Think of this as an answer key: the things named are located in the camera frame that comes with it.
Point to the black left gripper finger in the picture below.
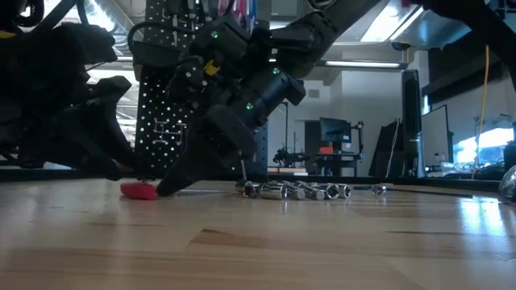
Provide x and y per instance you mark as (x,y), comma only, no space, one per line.
(109,157)

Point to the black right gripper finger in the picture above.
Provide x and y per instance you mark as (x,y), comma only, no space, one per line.
(181,181)

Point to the black perforated pegboard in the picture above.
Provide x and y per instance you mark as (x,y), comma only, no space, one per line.
(161,104)

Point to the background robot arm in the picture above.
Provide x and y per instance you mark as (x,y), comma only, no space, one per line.
(294,158)

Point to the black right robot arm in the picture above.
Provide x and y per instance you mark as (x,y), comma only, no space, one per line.
(342,16)

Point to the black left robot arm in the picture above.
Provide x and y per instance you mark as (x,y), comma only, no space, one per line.
(48,48)

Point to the thin black pole stand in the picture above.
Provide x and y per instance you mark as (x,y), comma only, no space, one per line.
(286,133)

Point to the black plastic pegboard bin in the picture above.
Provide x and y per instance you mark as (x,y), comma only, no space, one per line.
(153,56)

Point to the small orange object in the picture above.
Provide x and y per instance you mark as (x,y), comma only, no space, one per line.
(326,150)

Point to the black monitor on stand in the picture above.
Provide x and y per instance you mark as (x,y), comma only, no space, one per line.
(334,129)

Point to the black background desk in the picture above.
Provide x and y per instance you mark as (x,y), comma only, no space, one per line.
(338,155)

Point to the ceiling light strip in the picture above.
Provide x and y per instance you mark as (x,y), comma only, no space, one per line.
(363,64)

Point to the black leaning panels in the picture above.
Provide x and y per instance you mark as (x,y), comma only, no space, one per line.
(383,153)

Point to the black tower fan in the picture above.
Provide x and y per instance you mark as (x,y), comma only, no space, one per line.
(412,121)

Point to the dark overhead beam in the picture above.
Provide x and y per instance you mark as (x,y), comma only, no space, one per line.
(463,72)

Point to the bright display screen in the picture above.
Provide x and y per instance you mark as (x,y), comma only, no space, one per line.
(492,145)

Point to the black aluminium table frame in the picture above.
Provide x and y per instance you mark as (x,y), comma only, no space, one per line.
(24,174)

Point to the grey wall vent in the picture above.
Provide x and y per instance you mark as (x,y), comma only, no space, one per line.
(313,93)

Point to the ceiling security camera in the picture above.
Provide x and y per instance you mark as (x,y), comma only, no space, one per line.
(401,45)

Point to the white panel black frame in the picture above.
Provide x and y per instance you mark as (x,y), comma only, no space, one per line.
(435,137)

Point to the silver ceiling duct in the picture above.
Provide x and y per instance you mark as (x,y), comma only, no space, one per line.
(435,28)

